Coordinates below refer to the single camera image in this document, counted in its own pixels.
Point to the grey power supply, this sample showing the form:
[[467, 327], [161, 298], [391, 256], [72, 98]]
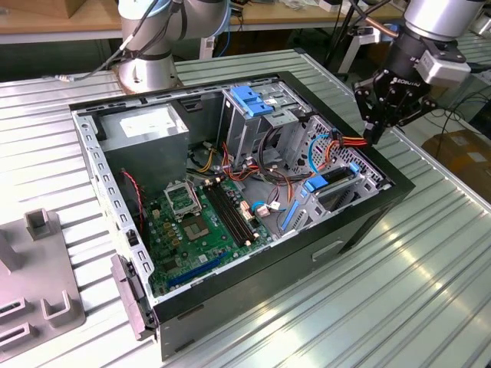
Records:
[[153, 153]]

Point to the blue expansion slot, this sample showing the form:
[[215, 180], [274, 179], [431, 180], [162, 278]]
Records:
[[195, 270]]

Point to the black PC case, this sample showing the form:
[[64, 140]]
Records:
[[268, 283]]

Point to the wooden desk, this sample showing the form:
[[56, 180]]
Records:
[[268, 17]]

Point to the grey optical drive cage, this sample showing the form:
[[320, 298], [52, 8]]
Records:
[[245, 130]]

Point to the blue plastic drive latch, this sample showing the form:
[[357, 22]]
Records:
[[249, 99]]

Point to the grey plastic case panel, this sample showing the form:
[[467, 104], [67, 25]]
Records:
[[128, 295]]

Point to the black case fan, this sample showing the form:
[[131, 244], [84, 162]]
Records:
[[132, 199]]

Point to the small brown cardboard box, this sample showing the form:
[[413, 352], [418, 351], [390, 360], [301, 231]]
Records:
[[74, 7]]

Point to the black RAM slot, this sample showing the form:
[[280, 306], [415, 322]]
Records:
[[237, 210], [232, 212], [228, 214], [223, 215]]

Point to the metal slat side table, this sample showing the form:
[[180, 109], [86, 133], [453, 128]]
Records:
[[477, 57]]

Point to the hard disk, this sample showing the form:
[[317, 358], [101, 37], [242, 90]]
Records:
[[315, 184]]

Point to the large cardboard box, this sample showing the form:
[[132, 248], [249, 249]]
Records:
[[464, 153]]

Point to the grey parts rack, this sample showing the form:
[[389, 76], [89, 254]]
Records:
[[42, 268]]

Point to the green motherboard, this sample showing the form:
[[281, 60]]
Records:
[[215, 237]]

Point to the CPU socket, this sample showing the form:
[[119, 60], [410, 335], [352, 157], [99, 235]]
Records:
[[196, 229]]

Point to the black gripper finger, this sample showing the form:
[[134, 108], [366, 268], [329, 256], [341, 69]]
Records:
[[418, 111], [368, 103]]

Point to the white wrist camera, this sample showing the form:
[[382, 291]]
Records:
[[441, 71]]

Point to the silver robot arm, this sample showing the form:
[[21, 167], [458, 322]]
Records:
[[145, 73]]

